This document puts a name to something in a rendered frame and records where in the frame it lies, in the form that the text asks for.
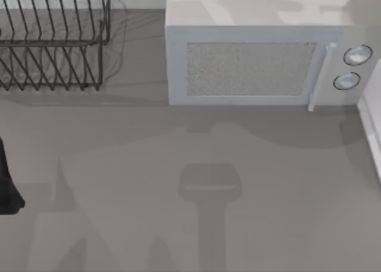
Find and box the pale microwave door handle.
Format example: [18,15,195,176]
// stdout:
[307,42,338,112]

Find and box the pale microwave oven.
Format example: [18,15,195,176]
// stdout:
[164,0,381,112]

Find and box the small microwave knob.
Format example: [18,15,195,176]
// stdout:
[333,71,361,91]

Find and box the black wire dish rack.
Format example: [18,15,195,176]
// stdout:
[0,0,113,92]

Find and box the pale microwave door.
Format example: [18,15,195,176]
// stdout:
[165,25,328,107]

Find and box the large microwave knob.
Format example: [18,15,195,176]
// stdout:
[343,44,373,66]

